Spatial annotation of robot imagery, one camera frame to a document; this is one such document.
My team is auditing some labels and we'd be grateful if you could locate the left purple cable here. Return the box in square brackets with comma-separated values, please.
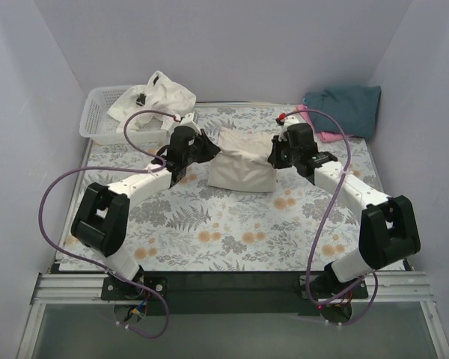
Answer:
[39, 110, 183, 340]

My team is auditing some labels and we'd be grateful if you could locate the aluminium frame rail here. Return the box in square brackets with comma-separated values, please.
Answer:
[32, 271, 435, 304]

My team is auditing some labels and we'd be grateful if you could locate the white crumpled t shirt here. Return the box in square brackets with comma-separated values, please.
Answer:
[107, 71, 197, 132]

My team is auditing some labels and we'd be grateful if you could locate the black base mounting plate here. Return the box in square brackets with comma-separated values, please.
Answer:
[100, 271, 367, 317]

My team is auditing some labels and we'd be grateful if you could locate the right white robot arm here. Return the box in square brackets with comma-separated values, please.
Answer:
[268, 118, 421, 298]

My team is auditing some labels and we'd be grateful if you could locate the cream t shirt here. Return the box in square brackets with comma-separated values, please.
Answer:
[207, 128, 276, 193]

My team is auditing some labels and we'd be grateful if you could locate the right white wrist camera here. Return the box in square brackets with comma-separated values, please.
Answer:
[276, 113, 302, 141]

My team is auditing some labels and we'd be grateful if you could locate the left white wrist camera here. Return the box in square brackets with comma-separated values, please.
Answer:
[174, 111, 201, 134]

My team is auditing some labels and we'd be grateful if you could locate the floral table mat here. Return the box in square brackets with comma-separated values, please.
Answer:
[59, 103, 403, 272]

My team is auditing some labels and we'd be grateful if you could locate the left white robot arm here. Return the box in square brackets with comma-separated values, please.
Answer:
[71, 126, 220, 299]

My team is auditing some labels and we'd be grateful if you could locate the white plastic laundry basket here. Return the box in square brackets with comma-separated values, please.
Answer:
[79, 85, 168, 145]

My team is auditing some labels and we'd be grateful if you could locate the pink folded t shirt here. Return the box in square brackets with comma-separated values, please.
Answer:
[296, 105, 349, 143]

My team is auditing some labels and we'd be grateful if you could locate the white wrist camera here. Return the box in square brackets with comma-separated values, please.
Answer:
[276, 113, 302, 141]
[174, 111, 201, 134]

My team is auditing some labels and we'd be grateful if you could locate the teal folded t shirt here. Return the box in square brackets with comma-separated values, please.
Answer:
[303, 85, 382, 139]

